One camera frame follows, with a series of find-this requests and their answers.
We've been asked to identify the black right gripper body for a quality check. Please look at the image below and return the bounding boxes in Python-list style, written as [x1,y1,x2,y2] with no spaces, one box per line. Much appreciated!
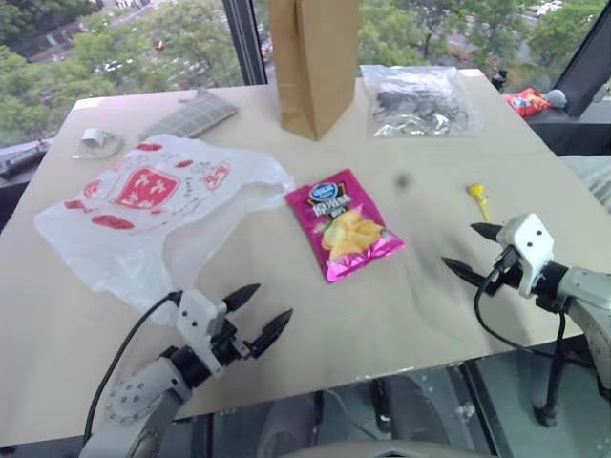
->
[485,244,525,295]

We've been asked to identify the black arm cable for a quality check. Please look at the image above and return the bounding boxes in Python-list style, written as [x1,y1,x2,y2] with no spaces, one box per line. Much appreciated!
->
[81,289,185,443]
[473,264,574,357]

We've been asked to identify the small yellow plastic piece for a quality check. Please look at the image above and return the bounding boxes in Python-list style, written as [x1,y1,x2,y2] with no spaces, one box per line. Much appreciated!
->
[466,183,492,223]

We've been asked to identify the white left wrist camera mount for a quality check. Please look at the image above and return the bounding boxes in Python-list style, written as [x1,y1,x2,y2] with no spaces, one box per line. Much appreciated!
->
[175,288,229,378]

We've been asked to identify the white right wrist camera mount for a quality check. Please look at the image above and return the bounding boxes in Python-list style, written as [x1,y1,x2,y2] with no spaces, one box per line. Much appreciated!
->
[495,213,558,300]

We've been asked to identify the brown paper bag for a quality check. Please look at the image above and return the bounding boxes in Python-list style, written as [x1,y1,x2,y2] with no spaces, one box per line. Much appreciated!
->
[268,0,360,142]

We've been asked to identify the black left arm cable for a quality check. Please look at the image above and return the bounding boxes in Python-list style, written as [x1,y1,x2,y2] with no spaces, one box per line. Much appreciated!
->
[81,289,185,443]

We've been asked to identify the black stand leg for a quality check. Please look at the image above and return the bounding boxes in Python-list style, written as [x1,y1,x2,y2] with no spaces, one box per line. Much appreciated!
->
[533,328,570,428]

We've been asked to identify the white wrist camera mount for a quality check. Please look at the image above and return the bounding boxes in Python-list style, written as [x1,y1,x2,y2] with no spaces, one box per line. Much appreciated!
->
[495,213,558,300]
[175,288,229,378]

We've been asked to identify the grey checked cloth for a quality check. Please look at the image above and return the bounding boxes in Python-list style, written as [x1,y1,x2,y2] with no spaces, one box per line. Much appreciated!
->
[138,88,240,140]

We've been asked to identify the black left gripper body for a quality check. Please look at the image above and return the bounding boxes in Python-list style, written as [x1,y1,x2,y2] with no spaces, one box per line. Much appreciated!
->
[208,310,262,367]

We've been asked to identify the dark window frame post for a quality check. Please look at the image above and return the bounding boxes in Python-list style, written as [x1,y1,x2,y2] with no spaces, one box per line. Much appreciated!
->
[221,0,268,87]

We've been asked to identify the white red-printed plastic bag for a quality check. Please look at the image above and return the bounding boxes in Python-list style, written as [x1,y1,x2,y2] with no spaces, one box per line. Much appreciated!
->
[32,133,296,326]

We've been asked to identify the pink potato chips bag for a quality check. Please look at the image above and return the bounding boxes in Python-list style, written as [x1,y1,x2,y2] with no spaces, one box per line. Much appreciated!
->
[284,168,407,284]

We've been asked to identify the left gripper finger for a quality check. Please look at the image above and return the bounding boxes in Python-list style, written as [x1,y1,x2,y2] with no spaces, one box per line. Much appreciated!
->
[245,307,294,360]
[222,283,263,316]

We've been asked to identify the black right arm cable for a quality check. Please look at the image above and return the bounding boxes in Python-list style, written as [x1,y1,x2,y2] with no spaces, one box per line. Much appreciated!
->
[473,264,574,357]

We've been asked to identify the dark slanted window frame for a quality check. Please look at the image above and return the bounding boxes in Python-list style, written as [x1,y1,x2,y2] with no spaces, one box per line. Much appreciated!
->
[553,9,611,118]

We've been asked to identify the black bar on ledge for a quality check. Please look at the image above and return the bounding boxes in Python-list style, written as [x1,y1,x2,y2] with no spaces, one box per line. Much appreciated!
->
[0,140,52,180]

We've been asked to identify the red snack packet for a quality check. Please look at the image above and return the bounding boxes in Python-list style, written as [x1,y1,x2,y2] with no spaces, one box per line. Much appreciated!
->
[501,87,553,119]

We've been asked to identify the clear bag with black items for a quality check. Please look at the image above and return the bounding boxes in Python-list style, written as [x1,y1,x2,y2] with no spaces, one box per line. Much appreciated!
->
[358,65,486,139]

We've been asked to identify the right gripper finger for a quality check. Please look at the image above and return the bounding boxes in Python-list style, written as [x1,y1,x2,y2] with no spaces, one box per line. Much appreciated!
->
[440,256,493,289]
[470,221,502,243]

